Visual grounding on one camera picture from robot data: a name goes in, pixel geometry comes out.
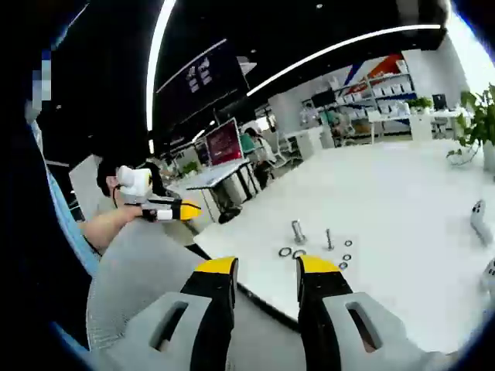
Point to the grey mesh office chair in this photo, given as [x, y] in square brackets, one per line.
[127, 266]

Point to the white tilted standing desk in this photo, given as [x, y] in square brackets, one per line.
[216, 174]

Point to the monitor with red screen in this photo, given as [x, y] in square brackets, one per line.
[224, 143]

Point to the narrow ceiling light strip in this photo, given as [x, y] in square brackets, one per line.
[154, 69]

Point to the black round floor object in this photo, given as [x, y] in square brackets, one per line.
[229, 215]

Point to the white background desk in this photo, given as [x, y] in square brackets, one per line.
[386, 120]

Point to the white handheld controller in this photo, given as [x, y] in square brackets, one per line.
[481, 222]
[489, 276]

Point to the long curved ceiling light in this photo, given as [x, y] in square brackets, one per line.
[348, 42]

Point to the large potted green plant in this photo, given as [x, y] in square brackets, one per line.
[479, 116]

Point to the large threaded steel stud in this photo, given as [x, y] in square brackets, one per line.
[298, 232]

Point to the white office chair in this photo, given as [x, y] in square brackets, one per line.
[284, 147]

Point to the white storage shelving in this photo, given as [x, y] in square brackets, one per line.
[386, 96]

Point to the black wall screen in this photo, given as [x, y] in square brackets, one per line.
[323, 98]

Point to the small potted plant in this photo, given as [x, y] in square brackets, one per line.
[419, 103]

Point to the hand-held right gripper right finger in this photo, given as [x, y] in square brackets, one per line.
[321, 309]

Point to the small threaded steel stud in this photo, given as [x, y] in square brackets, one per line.
[329, 239]

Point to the dark ceiling display panel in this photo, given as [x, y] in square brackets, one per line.
[201, 73]

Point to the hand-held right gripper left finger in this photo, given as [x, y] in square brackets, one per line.
[209, 309]

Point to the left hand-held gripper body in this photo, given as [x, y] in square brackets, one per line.
[133, 179]

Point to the person's light blue shirt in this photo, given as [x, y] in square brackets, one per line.
[73, 239]

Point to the small black monitor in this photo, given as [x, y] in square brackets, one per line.
[438, 101]

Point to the white low cabinet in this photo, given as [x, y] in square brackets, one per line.
[309, 143]

